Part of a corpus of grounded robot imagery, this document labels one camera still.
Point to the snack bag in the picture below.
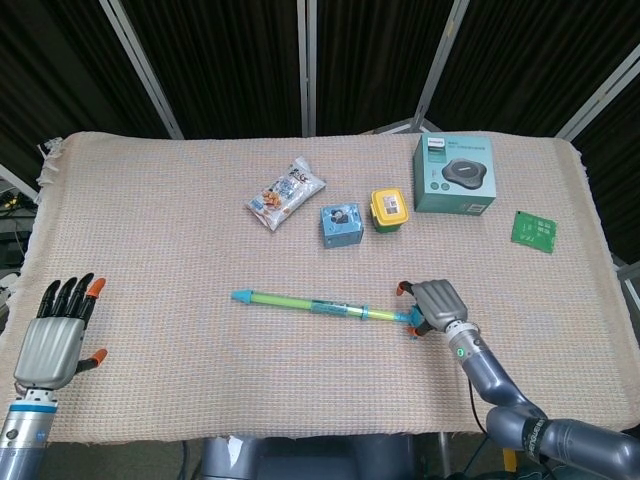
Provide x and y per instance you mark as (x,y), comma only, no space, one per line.
(286,193)

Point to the green blue toy water syringe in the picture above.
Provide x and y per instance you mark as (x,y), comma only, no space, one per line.
(320,306)

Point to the folding screen partition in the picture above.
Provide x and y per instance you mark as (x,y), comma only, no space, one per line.
(320,65)

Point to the green circuit board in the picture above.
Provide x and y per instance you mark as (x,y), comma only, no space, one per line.
(534,231)

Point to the teal speaker product box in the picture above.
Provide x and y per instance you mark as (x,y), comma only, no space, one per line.
(452,175)

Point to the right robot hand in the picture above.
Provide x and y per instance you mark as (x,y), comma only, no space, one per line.
(440,305)

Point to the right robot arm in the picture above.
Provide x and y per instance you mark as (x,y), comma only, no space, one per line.
(510,405)

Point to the beige woven tablecloth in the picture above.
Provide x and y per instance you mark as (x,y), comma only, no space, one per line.
(200,325)

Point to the yellow lid green container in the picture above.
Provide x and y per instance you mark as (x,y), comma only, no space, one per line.
(388,210)

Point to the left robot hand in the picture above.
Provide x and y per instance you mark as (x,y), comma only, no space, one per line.
(50,350)

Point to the small blue cube box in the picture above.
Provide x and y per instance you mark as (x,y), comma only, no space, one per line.
(341,225)

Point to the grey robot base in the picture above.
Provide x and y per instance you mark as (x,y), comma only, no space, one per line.
(300,457)

